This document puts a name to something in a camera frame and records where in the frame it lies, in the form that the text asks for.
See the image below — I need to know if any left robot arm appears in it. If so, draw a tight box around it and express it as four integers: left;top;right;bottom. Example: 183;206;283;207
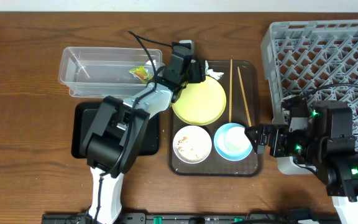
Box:
80;40;206;223

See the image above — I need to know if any white tissue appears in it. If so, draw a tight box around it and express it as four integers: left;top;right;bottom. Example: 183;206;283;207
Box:
205;60;224;80

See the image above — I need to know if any white bowl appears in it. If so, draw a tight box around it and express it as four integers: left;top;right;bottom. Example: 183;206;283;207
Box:
172;126;213;164

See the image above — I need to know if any white cup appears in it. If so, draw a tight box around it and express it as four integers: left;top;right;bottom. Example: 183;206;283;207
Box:
224;126;252;155

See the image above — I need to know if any green orange snack wrapper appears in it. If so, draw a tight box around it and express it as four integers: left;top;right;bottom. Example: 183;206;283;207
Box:
129;65;154;84

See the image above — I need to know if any yellow plate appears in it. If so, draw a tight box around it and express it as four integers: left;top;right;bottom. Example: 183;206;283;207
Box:
172;77;226;126

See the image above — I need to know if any grey plastic dishwasher rack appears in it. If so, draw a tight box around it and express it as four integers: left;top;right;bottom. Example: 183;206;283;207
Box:
260;19;358;175

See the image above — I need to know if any black waste tray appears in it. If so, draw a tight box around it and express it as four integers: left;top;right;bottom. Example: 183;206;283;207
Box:
71;101;159;159

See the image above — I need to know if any light blue bowl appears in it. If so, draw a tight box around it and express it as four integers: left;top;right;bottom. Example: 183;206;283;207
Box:
214;123;252;161

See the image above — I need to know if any clear plastic bin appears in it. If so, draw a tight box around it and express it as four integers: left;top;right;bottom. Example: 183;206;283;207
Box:
58;47;163;98

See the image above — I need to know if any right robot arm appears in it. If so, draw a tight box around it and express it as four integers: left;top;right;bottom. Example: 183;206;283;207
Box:
245;96;358;223

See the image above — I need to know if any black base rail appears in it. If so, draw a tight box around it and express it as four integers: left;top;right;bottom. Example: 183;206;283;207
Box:
41;212;341;224

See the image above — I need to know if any dark brown serving tray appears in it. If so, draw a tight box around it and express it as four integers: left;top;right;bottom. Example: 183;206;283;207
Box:
168;61;264;177

